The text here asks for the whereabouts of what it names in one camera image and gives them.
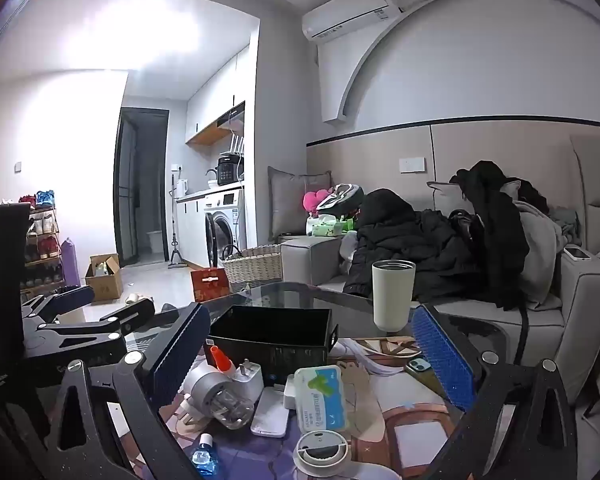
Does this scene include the round white device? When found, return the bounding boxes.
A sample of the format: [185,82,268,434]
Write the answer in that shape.
[292,430,351,476]

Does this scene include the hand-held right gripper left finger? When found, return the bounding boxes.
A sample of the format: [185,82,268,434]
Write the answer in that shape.
[47,302,212,480]

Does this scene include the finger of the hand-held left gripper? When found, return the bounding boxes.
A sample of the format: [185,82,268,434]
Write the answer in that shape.
[22,285,96,328]
[27,297,156,343]

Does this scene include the red box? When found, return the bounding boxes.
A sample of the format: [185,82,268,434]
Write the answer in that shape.
[190,267,231,303]

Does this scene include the dark door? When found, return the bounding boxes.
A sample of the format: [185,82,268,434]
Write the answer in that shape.
[112,107,170,268]

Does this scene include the mop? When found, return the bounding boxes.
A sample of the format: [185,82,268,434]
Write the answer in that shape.
[167,172,186,267]

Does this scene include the white plug charger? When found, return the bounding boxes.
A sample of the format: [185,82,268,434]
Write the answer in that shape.
[234,358,265,401]

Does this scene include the grey blanket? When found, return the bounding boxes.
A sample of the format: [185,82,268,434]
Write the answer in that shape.
[512,200,581,311]

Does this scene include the black cardboard box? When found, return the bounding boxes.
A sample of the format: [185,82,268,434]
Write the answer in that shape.
[207,305,340,367]

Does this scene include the wicker basket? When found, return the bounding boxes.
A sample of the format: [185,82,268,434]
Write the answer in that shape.
[221,244,283,293]

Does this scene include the phone in green case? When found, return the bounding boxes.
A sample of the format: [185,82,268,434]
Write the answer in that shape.
[404,355,436,376]

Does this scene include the black garment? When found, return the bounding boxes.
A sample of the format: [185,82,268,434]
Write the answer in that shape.
[450,160,551,311]

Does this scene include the range hood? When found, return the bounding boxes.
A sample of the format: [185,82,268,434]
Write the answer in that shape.
[215,101,246,128]

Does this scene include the white washing machine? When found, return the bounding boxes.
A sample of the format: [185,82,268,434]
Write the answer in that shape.
[203,190,246,268]

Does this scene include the orange-tipped glue tube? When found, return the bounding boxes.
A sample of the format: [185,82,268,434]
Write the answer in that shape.
[206,339,233,376]

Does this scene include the grey pillow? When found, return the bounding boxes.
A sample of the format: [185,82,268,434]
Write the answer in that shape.
[267,166,333,243]
[426,180,473,216]

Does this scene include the small blue bottle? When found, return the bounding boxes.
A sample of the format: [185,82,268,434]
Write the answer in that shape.
[191,432,222,480]

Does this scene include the black and white helmet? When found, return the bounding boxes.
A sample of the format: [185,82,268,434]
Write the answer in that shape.
[316,184,365,211]

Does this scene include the white wall cabinets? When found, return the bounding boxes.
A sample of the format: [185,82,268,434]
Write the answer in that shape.
[185,42,251,146]

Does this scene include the white box with green label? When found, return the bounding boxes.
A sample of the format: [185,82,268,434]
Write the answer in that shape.
[293,365,353,433]

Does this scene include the white air conditioner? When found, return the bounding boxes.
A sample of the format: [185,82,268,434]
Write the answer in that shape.
[301,0,401,41]

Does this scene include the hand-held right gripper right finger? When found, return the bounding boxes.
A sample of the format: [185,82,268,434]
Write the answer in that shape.
[411,305,581,480]

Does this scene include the grey sofa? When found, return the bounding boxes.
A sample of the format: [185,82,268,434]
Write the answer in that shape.
[280,132,600,411]

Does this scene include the pink plush toy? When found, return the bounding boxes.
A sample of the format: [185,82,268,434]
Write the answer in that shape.
[302,189,331,215]

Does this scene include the shoe rack with shoes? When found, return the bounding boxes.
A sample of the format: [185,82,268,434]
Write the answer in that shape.
[19,190,66,301]

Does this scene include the brown cardboard box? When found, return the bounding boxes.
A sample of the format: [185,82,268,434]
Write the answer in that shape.
[84,253,125,303]

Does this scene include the cream white cup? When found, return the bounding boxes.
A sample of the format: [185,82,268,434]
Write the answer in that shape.
[371,260,417,332]

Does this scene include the purple rolled mat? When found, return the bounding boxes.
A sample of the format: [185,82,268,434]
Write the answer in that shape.
[60,237,81,288]

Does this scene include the black down jacket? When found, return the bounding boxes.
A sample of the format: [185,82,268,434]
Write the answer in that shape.
[342,187,481,301]

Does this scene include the printed table mat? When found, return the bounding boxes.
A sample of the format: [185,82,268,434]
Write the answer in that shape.
[107,335,481,480]

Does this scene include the white counter cabinet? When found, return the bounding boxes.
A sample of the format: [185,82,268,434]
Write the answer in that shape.
[175,187,208,266]

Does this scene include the green wipes pack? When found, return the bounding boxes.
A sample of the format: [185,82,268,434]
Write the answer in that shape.
[311,220,346,237]

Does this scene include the white plug-in device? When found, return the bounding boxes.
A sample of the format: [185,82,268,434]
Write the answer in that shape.
[182,360,256,431]

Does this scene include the black kitchen appliance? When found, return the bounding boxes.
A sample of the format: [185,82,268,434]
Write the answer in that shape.
[216,155,243,187]

